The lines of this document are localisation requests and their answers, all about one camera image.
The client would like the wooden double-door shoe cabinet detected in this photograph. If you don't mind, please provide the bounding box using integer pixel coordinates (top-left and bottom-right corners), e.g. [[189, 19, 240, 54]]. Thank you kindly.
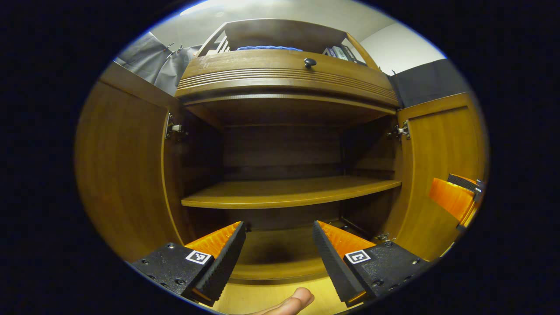
[[175, 18, 402, 280]]

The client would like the blue towel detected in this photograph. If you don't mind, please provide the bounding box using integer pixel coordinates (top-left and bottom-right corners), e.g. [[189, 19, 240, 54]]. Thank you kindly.
[[236, 45, 303, 52]]

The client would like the wooden drawer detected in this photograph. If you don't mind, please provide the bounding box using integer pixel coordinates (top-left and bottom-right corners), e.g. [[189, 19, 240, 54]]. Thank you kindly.
[[175, 49, 399, 108]]

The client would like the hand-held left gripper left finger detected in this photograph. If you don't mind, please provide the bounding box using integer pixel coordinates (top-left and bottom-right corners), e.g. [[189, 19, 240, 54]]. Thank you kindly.
[[131, 221, 247, 307]]

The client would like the wooden inner shelf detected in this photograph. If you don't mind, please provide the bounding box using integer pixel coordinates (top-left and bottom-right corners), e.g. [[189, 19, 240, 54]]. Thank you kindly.
[[181, 176, 402, 209]]

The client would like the black backdrop cloth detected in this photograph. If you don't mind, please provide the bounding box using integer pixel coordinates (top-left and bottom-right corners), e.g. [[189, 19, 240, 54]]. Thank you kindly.
[[115, 31, 471, 108]]

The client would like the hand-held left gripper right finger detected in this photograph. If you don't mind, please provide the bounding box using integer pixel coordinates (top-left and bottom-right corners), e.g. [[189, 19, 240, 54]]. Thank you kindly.
[[312, 220, 431, 307]]

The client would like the wooden shoe cabinet door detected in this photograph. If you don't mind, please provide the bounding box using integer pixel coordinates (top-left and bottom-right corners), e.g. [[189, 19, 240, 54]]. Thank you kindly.
[[385, 92, 488, 262], [74, 61, 195, 263]]

